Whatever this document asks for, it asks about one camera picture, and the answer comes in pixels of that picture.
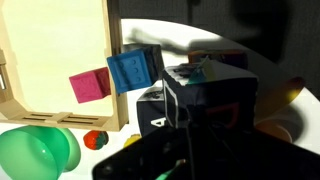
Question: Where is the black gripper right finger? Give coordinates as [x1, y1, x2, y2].
[189, 126, 320, 180]

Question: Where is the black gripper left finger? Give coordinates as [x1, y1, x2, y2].
[92, 128, 191, 180]

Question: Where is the black plush cube letter D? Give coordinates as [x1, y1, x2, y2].
[162, 55, 259, 134]

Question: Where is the yellow toy cube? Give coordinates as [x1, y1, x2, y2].
[123, 133, 143, 149]

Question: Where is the black plush cube letter A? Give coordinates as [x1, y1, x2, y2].
[135, 85, 168, 138]

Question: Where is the blue rubber cube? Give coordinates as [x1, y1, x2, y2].
[106, 43, 165, 95]

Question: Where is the pink rubber cube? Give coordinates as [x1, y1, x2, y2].
[68, 66, 112, 104]

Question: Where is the light wooden crate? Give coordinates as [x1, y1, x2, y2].
[0, 0, 129, 133]

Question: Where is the red green toy strawberry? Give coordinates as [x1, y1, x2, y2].
[83, 129, 110, 151]

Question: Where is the yellow toy banana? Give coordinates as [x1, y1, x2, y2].
[256, 75, 306, 118]

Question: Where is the green plastic bowl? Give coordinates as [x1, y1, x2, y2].
[0, 124, 82, 180]

